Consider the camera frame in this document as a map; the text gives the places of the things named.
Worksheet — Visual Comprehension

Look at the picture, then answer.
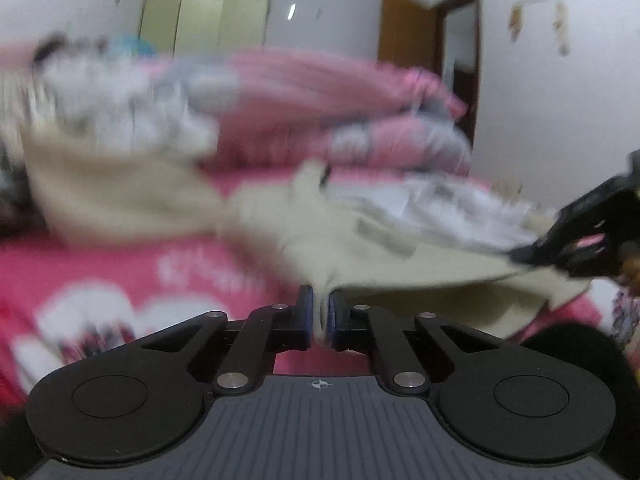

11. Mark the dark wooden door frame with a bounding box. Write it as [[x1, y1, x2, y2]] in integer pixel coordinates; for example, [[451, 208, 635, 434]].
[[431, 0, 484, 172]]

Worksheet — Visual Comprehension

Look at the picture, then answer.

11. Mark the pink grey floral quilt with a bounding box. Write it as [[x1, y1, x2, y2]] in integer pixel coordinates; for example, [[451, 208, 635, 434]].
[[0, 34, 474, 177]]

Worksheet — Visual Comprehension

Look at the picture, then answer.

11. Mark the wooden door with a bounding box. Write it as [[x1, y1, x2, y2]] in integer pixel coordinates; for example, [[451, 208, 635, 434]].
[[376, 0, 439, 77]]

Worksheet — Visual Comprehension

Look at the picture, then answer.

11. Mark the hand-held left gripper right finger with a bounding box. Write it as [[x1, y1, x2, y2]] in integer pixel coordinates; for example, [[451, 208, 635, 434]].
[[326, 292, 500, 395]]

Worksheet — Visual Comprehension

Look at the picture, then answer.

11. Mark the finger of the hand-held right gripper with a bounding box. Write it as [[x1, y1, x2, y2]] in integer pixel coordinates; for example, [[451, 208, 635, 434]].
[[507, 175, 632, 267], [554, 231, 640, 279]]

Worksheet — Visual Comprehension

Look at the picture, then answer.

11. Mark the pink flower-print blanket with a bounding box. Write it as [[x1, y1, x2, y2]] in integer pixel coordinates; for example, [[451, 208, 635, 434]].
[[0, 169, 602, 413]]

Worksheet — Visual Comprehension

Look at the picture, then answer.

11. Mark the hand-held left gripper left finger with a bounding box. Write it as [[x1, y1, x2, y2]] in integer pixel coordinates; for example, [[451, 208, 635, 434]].
[[141, 284, 317, 395]]

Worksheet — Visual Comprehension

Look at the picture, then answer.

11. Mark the cream wardrobe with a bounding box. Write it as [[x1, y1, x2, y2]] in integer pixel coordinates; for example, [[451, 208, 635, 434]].
[[139, 0, 272, 59]]

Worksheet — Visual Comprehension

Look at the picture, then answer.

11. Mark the cream zip jacket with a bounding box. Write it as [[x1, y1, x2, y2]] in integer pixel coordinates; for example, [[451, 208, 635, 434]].
[[20, 134, 592, 342]]

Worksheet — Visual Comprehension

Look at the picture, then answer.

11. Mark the paper wall decoration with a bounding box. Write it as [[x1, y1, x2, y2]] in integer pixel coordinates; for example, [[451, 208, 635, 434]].
[[508, 0, 572, 57]]

